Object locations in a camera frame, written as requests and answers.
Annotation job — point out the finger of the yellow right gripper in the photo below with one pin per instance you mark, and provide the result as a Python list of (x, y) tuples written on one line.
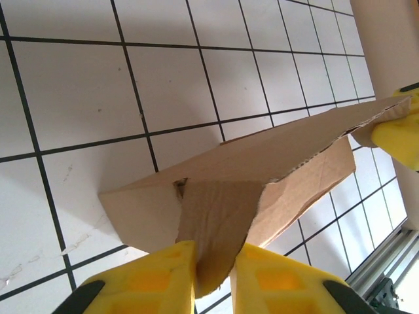
[(399, 137), (409, 91)]

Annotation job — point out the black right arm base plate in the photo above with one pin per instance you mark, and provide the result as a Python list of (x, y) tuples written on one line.
[(386, 292)]

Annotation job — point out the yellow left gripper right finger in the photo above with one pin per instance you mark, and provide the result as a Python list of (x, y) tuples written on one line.
[(278, 288)]

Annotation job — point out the aluminium mounting rail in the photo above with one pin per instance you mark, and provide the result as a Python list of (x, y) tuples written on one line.
[(386, 258)]

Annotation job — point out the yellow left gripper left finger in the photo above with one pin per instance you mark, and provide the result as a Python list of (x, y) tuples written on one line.
[(147, 284)]

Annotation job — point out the brown cardboard box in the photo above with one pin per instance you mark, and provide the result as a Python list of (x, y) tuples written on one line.
[(245, 170)]

